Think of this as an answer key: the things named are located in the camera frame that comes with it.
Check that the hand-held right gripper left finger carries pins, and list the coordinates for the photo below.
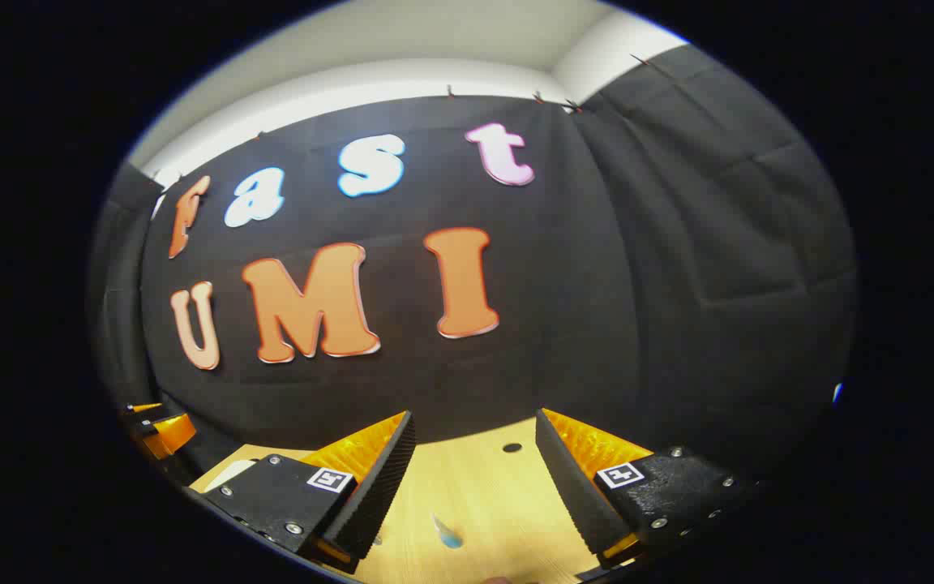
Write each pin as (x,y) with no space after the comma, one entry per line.
(378,495)

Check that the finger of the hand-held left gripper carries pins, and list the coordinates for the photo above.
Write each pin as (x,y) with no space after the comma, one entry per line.
(143,408)
(171,434)

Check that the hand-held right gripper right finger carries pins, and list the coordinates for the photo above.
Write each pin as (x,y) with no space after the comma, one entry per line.
(572,487)

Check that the blue skin care tube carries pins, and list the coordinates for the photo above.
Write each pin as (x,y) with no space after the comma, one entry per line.
(448,533)

